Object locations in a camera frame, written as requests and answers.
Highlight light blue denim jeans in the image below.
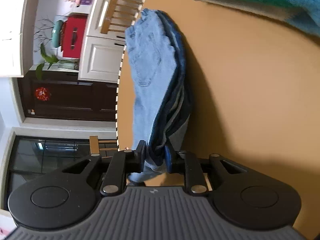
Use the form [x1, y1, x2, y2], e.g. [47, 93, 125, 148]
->
[125, 8, 191, 186]

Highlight wooden chair at left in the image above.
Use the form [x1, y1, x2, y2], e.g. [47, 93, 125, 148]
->
[89, 136, 118, 158]

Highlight dark wooden door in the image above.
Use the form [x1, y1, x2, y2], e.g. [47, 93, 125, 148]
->
[17, 70, 116, 121]

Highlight red storage box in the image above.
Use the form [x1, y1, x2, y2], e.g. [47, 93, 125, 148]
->
[62, 14, 87, 59]

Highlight green plant in vase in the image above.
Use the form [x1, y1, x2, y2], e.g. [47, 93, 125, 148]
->
[34, 18, 79, 80]

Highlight white sideboard cabinet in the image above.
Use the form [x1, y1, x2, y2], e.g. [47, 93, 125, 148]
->
[78, 0, 145, 83]

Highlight wooden spindle chair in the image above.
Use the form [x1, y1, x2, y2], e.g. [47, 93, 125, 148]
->
[100, 0, 143, 34]

